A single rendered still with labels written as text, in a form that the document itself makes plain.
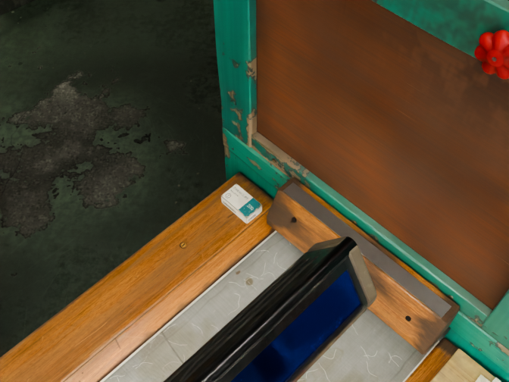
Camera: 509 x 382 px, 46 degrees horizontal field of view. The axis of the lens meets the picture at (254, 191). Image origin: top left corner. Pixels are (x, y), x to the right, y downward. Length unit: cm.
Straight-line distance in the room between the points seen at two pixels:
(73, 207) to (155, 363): 115
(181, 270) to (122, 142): 123
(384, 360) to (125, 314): 38
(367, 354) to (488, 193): 33
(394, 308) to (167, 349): 33
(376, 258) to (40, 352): 48
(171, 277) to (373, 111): 40
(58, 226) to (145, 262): 104
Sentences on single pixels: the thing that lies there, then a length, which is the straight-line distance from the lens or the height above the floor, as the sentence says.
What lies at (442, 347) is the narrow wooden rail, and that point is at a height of 76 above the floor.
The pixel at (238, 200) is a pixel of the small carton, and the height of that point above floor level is 78.
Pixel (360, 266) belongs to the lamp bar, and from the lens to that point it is 56.
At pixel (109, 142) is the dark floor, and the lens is 213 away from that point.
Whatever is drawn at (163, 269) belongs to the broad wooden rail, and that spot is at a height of 76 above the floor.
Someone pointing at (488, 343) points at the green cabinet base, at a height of 82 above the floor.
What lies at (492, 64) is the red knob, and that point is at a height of 123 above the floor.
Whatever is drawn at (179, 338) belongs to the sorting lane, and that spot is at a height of 74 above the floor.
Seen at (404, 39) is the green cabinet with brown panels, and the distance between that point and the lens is 63.
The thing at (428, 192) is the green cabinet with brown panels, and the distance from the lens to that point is 74.
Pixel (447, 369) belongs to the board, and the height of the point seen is 78.
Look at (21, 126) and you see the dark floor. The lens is 227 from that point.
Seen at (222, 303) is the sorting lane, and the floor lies 74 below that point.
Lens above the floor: 158
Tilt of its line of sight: 54 degrees down
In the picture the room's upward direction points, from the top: 1 degrees counter-clockwise
